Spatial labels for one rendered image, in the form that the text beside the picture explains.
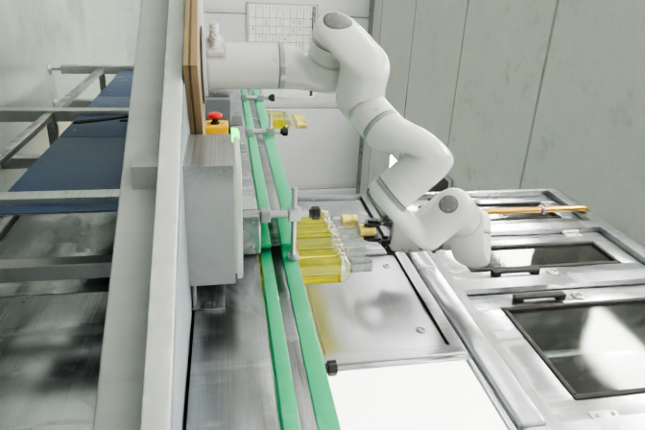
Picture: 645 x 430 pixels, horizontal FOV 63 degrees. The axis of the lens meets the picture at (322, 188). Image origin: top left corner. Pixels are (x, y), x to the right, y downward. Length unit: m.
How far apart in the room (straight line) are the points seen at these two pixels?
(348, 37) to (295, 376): 0.62
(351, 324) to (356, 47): 0.62
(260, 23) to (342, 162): 2.22
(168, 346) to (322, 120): 6.75
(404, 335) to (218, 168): 0.62
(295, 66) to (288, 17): 5.94
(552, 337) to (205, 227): 0.90
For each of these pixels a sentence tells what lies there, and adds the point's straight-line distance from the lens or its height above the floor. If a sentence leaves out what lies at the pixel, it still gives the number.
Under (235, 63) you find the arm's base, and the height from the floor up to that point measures 0.84.
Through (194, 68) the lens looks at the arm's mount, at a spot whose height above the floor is 0.77.
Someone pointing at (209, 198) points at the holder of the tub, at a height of 0.79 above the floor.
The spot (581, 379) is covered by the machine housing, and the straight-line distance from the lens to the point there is 1.35.
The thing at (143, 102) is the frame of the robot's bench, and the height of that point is 0.68.
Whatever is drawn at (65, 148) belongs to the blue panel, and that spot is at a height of 0.38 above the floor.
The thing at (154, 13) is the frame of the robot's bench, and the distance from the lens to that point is 1.18.
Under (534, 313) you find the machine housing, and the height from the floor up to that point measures 1.59.
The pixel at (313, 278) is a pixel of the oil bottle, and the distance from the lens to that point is 1.20.
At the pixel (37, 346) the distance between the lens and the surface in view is 1.34.
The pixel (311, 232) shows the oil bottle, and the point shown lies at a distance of 1.30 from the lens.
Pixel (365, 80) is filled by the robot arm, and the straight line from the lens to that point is 1.00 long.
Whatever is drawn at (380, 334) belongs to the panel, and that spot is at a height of 1.15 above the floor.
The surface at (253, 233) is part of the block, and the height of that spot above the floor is 0.87.
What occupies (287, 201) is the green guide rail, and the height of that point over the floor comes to 0.95.
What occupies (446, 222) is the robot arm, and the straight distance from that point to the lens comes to 1.07.
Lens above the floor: 0.82
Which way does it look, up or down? 10 degrees up
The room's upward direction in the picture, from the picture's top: 88 degrees clockwise
